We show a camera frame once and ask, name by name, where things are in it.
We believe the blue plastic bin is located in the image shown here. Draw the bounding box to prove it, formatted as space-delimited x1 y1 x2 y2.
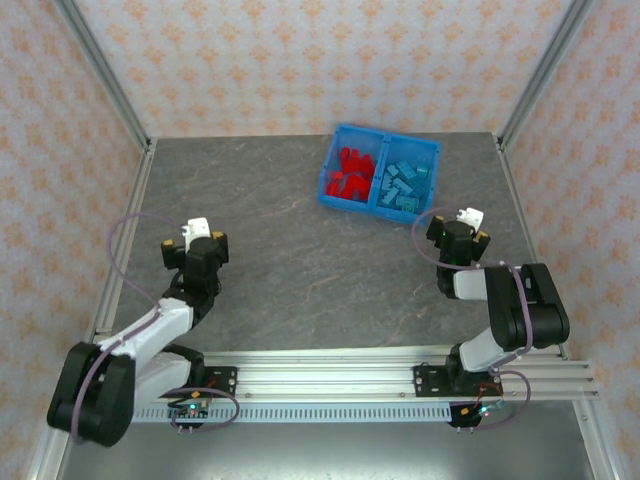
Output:
370 134 443 226
317 123 391 216

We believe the small circuit board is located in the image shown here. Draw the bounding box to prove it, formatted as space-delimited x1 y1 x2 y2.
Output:
167 401 210 421
462 399 506 420

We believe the grey metal panel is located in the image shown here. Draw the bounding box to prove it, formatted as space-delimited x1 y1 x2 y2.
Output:
49 422 614 480

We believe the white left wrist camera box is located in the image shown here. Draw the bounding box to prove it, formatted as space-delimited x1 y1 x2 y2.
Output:
180 217 211 242

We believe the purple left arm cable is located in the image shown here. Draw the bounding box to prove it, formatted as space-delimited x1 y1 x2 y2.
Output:
72 212 241 446

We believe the aluminium table side rail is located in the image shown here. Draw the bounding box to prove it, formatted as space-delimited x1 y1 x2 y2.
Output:
74 137 159 361
494 133 574 360

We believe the aluminium mounting rail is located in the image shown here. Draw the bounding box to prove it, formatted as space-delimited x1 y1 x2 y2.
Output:
53 347 601 401

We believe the aluminium frame post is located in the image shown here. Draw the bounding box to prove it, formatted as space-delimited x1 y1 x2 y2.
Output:
52 0 154 151
499 0 596 146

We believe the slotted grey cable duct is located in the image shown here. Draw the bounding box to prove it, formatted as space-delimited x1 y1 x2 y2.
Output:
129 404 451 424

